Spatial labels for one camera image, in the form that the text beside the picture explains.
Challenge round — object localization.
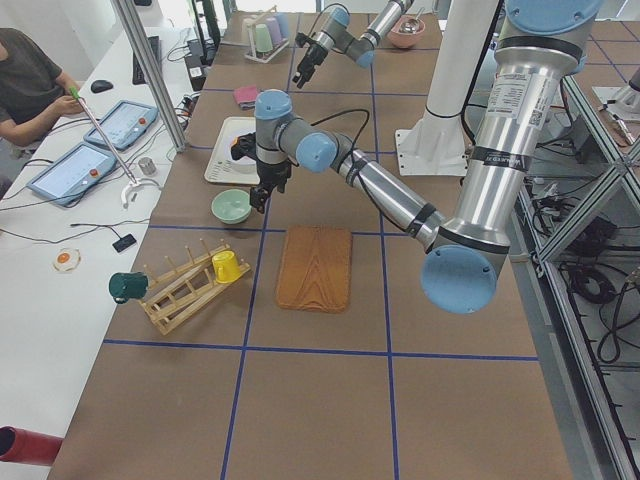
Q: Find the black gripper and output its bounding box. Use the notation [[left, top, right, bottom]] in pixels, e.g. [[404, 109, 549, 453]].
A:
[[292, 32, 329, 89], [230, 132, 292, 214]]

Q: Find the white round plate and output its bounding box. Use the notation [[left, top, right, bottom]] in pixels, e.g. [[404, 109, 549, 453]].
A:
[[228, 132, 258, 174]]

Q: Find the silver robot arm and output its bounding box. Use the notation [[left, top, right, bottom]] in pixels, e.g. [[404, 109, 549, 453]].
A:
[[292, 1, 413, 88], [230, 1, 601, 314]]

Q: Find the cream bear tray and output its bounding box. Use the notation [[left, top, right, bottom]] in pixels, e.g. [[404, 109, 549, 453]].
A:
[[204, 116, 259, 186]]

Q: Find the green bowl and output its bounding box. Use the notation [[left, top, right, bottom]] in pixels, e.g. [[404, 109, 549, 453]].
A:
[[211, 189, 251, 225]]

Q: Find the green pastel cup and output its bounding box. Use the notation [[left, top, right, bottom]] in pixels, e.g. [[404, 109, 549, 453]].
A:
[[254, 23, 273, 55]]

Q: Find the blue pastel cup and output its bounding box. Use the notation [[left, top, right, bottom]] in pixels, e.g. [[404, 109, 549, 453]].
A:
[[274, 12, 290, 39]]

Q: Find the purple pastel cup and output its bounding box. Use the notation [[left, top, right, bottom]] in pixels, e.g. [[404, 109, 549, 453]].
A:
[[265, 17, 282, 45]]

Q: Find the pink cloth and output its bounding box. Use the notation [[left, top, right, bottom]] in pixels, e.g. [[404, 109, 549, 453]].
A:
[[233, 85, 260, 101]]

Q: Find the grey cloth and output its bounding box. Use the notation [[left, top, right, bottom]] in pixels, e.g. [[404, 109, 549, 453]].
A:
[[236, 96, 257, 110]]

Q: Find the white cup rack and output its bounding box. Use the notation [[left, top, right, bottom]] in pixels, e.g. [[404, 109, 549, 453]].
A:
[[242, 6, 290, 64]]

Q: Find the yellow mug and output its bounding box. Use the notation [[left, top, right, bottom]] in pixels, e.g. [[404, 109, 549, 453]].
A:
[[212, 250, 242, 284]]

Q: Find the wooden cutting board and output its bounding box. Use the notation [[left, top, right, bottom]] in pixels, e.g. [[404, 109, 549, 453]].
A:
[[276, 225, 352, 314]]

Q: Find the pink bowl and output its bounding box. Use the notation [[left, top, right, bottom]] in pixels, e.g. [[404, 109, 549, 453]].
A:
[[387, 15, 426, 49]]

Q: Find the small metal cylinder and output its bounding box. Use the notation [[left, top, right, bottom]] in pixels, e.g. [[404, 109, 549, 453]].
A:
[[137, 157, 156, 176]]

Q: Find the metal scoop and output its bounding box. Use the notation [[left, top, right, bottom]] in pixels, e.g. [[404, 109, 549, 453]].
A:
[[399, 7, 425, 34]]

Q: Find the wooden dish rack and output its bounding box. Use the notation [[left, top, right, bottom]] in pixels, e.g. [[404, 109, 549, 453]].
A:
[[137, 239, 251, 335]]

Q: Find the upper teach pendant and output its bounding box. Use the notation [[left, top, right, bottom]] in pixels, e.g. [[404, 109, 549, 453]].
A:
[[99, 100, 158, 151]]

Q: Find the teach pendant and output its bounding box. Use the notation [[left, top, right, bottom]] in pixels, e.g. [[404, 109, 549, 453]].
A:
[[99, 100, 158, 151], [27, 142, 116, 206]]

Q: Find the small black device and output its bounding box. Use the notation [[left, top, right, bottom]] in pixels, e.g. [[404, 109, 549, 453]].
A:
[[112, 234, 137, 253]]

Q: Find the dark green cup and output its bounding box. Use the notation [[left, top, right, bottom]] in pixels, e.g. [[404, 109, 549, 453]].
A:
[[108, 272, 149, 304]]

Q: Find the black computer mouse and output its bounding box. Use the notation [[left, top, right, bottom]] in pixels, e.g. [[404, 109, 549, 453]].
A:
[[90, 79, 114, 94]]

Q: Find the lower teach pendant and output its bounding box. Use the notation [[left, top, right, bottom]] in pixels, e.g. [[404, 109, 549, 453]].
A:
[[27, 142, 116, 206]]

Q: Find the fried egg toy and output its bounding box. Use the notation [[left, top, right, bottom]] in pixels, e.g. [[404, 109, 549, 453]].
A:
[[52, 248, 81, 273]]

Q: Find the long metal rod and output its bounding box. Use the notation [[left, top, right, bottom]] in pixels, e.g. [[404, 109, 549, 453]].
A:
[[69, 87, 162, 209]]

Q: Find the seated person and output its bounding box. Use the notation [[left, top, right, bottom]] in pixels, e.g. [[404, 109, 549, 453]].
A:
[[0, 27, 81, 201]]

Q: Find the red cylinder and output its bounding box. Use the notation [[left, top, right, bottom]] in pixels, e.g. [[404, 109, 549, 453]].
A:
[[1, 426, 63, 466]]

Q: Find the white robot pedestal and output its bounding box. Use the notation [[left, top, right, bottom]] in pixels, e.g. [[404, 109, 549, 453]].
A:
[[396, 0, 501, 177]]

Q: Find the aluminium frame post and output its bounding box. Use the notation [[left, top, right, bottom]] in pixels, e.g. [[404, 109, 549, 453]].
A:
[[112, 0, 186, 153]]

